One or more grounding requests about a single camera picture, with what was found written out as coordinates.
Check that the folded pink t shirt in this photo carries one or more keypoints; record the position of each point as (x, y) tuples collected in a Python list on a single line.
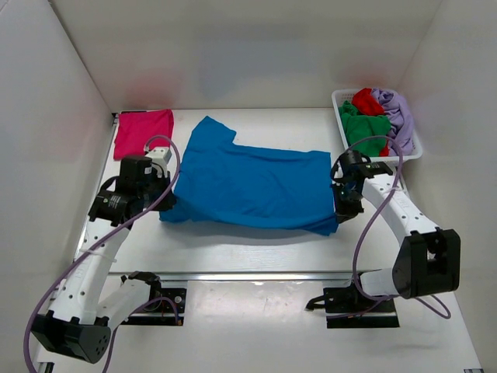
[(136, 128)]

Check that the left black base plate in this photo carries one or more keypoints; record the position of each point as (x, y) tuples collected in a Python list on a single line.
[(165, 307)]

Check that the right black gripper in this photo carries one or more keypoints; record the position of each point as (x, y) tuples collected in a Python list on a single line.
[(343, 214)]

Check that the green t shirt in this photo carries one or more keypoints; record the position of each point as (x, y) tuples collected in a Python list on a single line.
[(358, 126)]

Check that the white plastic basket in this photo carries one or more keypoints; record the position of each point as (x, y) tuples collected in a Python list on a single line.
[(339, 97)]

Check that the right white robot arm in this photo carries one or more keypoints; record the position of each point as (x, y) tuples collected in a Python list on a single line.
[(429, 257)]

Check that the blue t shirt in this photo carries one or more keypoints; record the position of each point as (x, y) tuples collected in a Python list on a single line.
[(255, 187)]

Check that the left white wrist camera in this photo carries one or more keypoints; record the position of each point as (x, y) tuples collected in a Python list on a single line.
[(160, 157)]

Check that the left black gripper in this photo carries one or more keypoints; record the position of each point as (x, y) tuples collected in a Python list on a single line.
[(170, 199)]

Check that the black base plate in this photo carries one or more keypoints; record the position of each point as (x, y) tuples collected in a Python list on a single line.
[(346, 308), (165, 307)]

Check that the lavender t shirt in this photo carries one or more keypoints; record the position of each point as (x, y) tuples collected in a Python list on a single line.
[(397, 111)]

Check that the red t shirt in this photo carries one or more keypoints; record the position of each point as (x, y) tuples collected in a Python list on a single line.
[(367, 105)]

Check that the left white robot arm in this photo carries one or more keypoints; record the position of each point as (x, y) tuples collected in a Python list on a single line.
[(78, 323)]

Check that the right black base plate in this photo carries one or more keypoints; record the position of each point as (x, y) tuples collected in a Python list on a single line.
[(346, 308)]

